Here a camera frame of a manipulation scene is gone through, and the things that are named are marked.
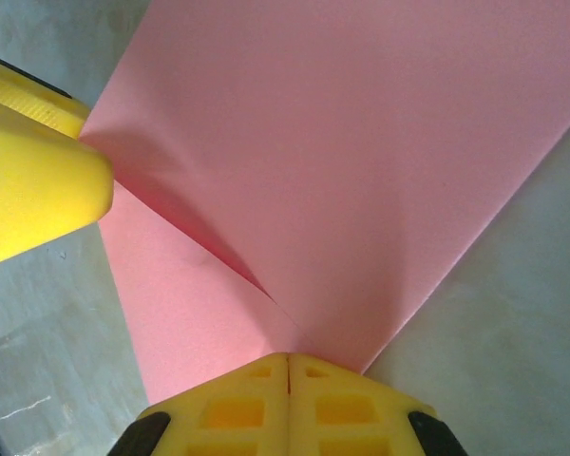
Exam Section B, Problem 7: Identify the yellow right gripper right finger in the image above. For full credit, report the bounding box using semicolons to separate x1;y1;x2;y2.
287;353;466;456

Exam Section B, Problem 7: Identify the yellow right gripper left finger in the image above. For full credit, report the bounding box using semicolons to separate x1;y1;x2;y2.
108;351;289;456

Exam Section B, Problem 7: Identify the pink paper sheet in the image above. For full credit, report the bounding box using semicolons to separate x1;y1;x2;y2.
78;0;570;412

